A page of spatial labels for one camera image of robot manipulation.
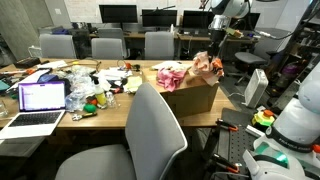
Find large white paper sheet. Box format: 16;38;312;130
8;68;51;91

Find silver laptop with lit screen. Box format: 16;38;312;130
0;80;67;140

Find white space heater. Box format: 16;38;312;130
244;68;269;109

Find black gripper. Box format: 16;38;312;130
208;29;229;60

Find green ball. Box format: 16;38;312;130
83;103;98;114

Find yellow handled pliers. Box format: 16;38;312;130
71;111;98;122

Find pink shirt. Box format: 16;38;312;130
156;67;188;93

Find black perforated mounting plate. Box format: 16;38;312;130
213;108;268;180

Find clear drinking glass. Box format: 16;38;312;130
0;99;9;118

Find dark blue pouch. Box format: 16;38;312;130
37;73;60;84

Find large cardboard box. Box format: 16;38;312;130
141;64;220;118

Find grey rolling desk chair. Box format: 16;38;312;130
228;28;284;86

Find long wooden desk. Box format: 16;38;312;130
88;31;259;46

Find white wall whiteboard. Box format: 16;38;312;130
63;0;211;24

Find orange handled black clamp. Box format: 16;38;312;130
210;153;243;174
215;118;240;132

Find white shirt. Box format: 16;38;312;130
150;60;194;73

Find white wire basket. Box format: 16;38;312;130
27;45;43;58

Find pile of white papers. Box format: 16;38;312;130
98;67;131;83

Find olive yellow wrist camera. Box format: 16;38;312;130
225;27;245;39

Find dark metal shelf rack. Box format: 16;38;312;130
266;0;320;113

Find black flat electronic device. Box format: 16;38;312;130
13;57;42;70

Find yellow emergency stop button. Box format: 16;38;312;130
251;109;276;128

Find black computer monitor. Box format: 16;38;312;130
238;12;261;32
181;10;214;30
141;9;178;28
98;4;139;24

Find yellow spray bottle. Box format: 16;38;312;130
93;77;108;108

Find large grey office chair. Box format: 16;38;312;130
54;82;189;180

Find clear glass jar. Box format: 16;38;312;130
105;91;118;109

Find pale yellow cloth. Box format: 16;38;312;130
123;75;144;94

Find peach shirt with orange print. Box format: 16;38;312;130
190;50;225;87

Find purple bottle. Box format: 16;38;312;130
281;63;298;77

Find clear plastic bags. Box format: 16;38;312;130
64;71;96;112

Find grey conference chair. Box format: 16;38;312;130
38;33;77;60
144;31;175;61
90;37;124;61
96;27;128;58

